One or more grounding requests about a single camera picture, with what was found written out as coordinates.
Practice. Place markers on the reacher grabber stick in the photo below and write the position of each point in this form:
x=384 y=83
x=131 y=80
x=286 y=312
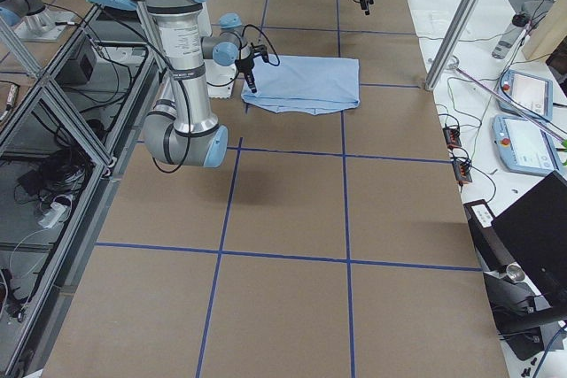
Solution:
x=453 y=64

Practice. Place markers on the aluminium frame post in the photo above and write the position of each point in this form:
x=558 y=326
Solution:
x=446 y=48

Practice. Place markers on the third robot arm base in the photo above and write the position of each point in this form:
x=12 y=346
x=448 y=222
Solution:
x=34 y=21

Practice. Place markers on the black box with label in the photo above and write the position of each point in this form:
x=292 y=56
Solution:
x=490 y=247

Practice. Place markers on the far blue teach pendant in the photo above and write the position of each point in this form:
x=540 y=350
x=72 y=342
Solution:
x=532 y=92

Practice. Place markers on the near blue teach pendant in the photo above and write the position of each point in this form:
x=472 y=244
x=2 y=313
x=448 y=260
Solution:
x=524 y=148

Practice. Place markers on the blue teach pendant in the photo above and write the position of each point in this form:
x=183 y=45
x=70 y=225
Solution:
x=532 y=92
x=524 y=148

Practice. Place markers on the orange black connector box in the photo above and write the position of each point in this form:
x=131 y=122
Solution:
x=452 y=137

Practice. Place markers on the aluminium side frame rail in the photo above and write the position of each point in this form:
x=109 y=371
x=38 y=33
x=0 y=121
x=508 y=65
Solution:
x=64 y=146

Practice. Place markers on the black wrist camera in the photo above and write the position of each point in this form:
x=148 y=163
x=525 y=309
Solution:
x=260 y=51

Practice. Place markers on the light blue t-shirt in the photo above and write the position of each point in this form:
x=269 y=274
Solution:
x=312 y=85

